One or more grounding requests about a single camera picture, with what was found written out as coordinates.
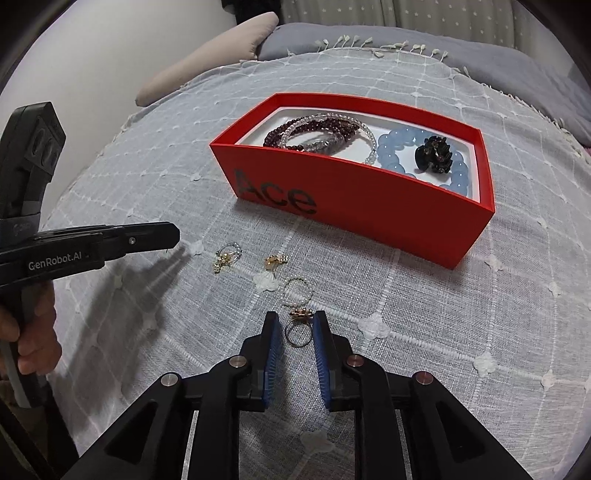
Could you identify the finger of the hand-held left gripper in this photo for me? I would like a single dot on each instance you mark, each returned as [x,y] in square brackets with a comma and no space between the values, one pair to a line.
[147,237]

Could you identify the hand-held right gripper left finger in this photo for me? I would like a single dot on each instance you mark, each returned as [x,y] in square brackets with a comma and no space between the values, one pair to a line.
[271,364]

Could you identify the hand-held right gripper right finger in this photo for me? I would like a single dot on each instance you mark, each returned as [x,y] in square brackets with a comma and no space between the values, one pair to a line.
[323,364]

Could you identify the red cardboard box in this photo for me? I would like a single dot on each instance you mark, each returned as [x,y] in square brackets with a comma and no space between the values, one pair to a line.
[369,207]

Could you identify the black hair claw clip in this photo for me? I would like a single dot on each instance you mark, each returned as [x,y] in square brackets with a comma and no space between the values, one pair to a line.
[431,154]

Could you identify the person's left hand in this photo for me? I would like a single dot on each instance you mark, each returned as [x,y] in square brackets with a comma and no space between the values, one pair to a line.
[41,346]

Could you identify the white grid blanket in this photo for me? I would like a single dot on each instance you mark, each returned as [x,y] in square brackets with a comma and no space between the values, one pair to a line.
[138,184]

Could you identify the small gold earring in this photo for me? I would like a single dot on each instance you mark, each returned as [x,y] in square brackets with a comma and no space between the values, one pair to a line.
[271,262]

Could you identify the beige pillow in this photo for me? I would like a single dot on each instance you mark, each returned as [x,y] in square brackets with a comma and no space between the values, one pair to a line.
[207,60]

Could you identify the grey-blue duvet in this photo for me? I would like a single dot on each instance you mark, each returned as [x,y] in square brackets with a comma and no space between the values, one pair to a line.
[508,69]

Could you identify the star-patterned curtain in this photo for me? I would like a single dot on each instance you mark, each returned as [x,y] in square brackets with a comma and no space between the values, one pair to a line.
[415,14]

